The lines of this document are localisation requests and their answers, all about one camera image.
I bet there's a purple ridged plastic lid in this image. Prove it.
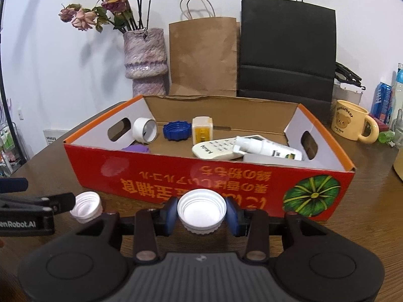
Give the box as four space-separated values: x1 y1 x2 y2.
121 144 151 153

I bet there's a yellow bear mug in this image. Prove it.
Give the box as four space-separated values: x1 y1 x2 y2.
330 99 380 145

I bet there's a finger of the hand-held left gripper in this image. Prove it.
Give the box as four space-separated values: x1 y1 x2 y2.
0 178 28 193
0 193 76 216

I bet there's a dark blue ridged cap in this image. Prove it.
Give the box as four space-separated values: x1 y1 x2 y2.
163 120 192 141

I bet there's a white wall socket strip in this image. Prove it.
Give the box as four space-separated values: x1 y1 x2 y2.
42 129 68 145

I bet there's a white remote control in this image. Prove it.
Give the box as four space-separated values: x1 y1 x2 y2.
192 135 265 161

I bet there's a red cardboard box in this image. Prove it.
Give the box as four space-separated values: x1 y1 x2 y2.
63 94 356 221

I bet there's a translucent plastic container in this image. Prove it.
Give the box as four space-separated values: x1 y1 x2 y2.
242 154 303 166

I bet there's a white cylindrical cup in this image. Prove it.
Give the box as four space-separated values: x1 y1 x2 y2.
132 117 158 143

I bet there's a white spray bottle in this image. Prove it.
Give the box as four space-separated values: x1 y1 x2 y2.
232 136 303 161

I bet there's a brown paper bag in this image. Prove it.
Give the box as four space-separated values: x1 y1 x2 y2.
168 0 238 97

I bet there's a black paper bag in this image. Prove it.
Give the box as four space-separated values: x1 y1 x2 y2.
237 0 337 112

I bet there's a black light stand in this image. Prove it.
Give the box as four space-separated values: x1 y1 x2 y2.
0 0 20 177

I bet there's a yellow thermos jug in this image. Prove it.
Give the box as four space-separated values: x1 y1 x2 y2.
392 151 403 182

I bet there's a white ribbed plastic cap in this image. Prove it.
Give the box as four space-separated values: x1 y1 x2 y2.
177 189 227 235
69 192 103 224

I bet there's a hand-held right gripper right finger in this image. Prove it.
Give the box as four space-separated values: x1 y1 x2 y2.
225 197 330 263

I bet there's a clear container white lid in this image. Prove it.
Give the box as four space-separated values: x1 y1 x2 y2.
332 82 364 106

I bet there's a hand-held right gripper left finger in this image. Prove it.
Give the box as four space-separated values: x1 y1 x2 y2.
74 197 179 263

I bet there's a beige cube container gold trim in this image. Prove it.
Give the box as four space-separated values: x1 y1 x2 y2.
191 116 215 147

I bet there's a purple textured ceramic vase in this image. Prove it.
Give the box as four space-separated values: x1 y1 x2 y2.
123 28 168 97

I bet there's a blue drink can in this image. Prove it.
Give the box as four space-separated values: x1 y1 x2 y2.
370 82 393 123

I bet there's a clear bottle blue label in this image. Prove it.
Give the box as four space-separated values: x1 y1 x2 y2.
390 63 403 123

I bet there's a wire storage rack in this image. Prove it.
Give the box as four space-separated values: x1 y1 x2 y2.
0 123 16 177

